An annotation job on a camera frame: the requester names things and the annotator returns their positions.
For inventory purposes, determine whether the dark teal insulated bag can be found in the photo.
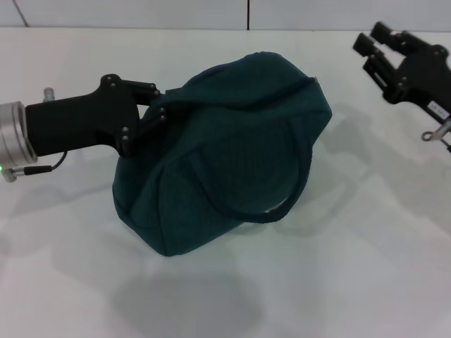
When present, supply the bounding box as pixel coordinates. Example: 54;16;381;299
111;51;333;258

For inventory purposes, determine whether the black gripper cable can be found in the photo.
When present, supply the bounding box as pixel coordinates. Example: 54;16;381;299
421;118;451;154
0;150;68;184

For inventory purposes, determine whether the thin grey wall cable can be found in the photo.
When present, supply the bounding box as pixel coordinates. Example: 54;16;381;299
12;0;29;28

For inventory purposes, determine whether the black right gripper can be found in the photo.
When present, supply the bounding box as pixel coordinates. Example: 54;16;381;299
352;20;451;124

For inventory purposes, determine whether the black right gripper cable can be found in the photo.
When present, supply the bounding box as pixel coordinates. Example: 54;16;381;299
421;118;451;154

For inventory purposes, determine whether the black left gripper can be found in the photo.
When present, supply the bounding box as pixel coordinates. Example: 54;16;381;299
24;73;168;158

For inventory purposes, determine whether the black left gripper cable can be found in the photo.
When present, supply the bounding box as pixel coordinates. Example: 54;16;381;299
0;150;68;184

